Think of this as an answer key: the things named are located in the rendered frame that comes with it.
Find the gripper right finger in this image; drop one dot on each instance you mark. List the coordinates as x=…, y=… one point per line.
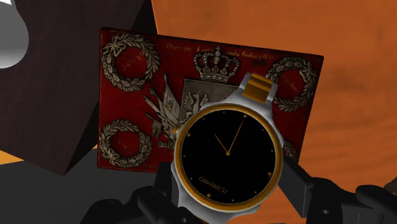
x=313, y=194

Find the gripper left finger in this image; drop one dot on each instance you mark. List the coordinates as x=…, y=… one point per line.
x=155, y=198

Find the black and gold wristwatch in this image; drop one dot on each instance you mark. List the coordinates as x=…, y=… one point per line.
x=229, y=152

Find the red book with silver emblems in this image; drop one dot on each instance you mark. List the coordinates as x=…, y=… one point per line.
x=139, y=102

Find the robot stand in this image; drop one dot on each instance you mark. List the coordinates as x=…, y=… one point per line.
x=55, y=80

